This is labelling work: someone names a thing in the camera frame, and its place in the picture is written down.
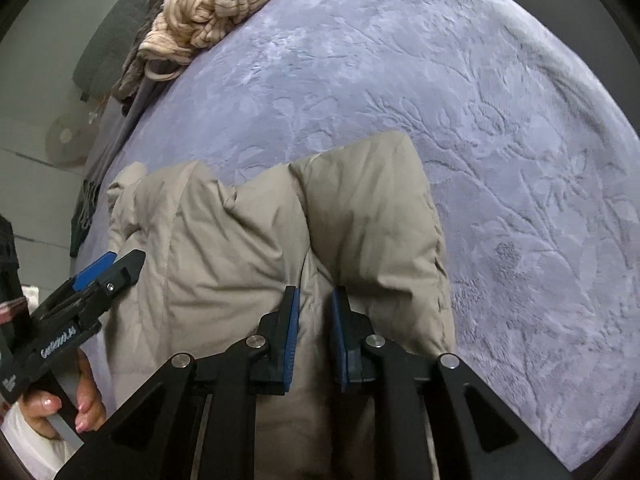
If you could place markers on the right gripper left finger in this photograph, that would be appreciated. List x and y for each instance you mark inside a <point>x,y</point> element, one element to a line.
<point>264,361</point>

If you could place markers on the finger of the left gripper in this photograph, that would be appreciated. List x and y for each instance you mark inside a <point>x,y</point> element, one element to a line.
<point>85,277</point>
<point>119,277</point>

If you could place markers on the white sleeve left forearm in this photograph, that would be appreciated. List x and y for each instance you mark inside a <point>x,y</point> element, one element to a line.
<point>42,457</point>

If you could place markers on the round white floor fan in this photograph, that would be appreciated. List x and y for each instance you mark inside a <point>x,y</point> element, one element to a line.
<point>70,139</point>

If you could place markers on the lavender embossed bed blanket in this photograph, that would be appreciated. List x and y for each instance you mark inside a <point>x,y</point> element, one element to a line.
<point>534,171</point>

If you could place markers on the brown fuzzy garment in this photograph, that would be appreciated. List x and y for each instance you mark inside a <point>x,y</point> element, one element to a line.
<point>126,88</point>

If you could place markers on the beige puffer down jacket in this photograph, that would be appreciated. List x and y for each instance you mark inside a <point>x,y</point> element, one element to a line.
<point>219,257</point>

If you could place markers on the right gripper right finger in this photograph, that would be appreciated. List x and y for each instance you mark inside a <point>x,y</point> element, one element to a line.
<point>360,354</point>

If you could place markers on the cream striped knit sweater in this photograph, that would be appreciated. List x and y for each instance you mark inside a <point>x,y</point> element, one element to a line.
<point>184,28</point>

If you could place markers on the dark grey upholstered headboard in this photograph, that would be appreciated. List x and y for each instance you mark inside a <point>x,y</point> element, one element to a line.
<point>100,65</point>

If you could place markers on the grey scarf with fringe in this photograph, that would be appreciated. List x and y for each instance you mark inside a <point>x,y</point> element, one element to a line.
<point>116,124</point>

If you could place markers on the phone mounted on left gripper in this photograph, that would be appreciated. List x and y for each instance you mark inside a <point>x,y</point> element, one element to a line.
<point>10,279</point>

